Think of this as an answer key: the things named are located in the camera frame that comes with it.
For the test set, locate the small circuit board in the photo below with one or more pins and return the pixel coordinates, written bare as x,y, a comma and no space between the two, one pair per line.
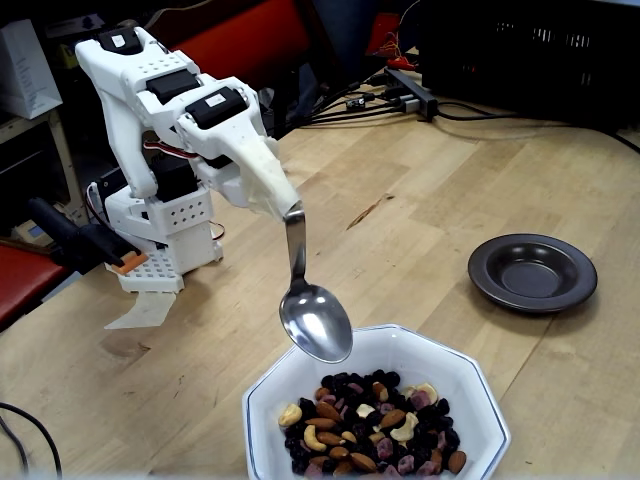
356,103

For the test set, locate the dark blue fabric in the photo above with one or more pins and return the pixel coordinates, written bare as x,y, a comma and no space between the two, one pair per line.
302,95

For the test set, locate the yellow green package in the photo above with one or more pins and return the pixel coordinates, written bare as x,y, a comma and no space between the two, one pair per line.
67,56

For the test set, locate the beige tape sheet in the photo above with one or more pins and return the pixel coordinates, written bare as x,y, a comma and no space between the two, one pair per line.
145,310

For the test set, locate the red seat cushion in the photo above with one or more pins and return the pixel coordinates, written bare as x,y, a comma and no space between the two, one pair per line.
25,280

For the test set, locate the white octagonal bowl blue rim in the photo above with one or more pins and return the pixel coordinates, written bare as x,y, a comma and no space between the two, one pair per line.
300,370

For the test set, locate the bent metal spoon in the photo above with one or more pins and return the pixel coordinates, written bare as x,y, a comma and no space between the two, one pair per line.
315,325

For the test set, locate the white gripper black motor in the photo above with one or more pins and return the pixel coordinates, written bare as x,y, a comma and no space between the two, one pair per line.
239,150

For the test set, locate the grey USB hub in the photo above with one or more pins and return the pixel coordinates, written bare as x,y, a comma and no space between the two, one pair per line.
415,95

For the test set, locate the black clamp orange pad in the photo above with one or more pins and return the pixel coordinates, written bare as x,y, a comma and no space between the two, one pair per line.
90,245

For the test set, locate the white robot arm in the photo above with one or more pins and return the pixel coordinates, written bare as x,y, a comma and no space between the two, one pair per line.
115,100

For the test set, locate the nuts and dried fruit mix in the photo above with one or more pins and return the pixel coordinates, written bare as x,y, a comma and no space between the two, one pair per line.
370,430

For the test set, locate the beige masking tape wrap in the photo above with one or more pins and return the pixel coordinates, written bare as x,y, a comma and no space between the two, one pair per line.
270,185

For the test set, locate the white cardboard box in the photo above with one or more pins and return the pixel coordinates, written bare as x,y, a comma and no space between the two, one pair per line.
25,70

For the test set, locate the light wooden shelf unit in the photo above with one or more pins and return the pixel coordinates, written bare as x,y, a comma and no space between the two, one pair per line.
61,165

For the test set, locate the red cushioned wooden chair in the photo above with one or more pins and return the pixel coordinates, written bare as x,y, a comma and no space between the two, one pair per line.
250,45

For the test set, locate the dark brown plate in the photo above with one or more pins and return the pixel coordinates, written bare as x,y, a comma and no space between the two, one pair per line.
530,275

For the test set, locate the black plastic crate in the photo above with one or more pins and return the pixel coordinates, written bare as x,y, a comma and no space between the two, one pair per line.
525,60

